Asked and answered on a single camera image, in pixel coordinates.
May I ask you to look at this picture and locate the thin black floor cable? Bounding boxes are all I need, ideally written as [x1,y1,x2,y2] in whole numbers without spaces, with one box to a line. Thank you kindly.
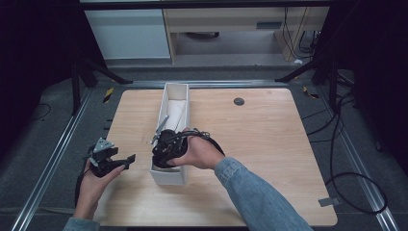
[27,103,52,124]

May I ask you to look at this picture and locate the person's right hand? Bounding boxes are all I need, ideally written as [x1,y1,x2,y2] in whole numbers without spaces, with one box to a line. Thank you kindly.
[166,128,225,171]

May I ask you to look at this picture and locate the black looped floor cable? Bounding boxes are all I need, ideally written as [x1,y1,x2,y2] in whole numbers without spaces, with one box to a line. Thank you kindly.
[323,92,391,216]

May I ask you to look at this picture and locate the long white box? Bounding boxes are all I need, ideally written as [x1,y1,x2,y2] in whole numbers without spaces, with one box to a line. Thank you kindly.
[149,82,191,187]

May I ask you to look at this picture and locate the yellow black tape strip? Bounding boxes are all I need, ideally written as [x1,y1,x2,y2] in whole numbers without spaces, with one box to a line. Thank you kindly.
[302,86,320,100]
[102,87,115,104]

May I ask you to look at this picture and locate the person's left hand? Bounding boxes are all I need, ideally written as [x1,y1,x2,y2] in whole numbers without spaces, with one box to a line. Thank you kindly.
[73,160,126,221]

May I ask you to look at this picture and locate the metal floor rail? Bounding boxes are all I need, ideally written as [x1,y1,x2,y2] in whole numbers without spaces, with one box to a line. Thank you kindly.
[316,86,400,231]
[11,88,94,231]
[123,80,288,90]

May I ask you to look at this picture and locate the black stand legs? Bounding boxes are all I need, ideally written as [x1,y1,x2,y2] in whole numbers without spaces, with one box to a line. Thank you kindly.
[274,57,354,111]
[70,54,134,116]

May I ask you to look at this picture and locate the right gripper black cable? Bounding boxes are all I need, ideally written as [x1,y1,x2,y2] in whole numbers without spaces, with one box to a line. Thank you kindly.
[172,127,226,157]

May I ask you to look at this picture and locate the grey tape piece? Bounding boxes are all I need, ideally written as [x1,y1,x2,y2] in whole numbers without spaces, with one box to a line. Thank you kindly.
[318,196,341,208]

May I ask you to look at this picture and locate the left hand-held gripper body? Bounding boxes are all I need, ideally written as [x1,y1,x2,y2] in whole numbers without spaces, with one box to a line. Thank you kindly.
[88,138,123,178]

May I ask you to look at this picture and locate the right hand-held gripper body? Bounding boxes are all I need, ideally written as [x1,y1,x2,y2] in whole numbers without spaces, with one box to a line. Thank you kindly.
[150,115,189,162]

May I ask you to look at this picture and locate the white cabinet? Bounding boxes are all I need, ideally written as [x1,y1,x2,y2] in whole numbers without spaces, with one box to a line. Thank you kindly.
[84,9,171,61]

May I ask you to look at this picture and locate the hanging black cables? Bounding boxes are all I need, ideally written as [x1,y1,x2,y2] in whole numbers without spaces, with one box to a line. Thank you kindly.
[283,7,318,61]

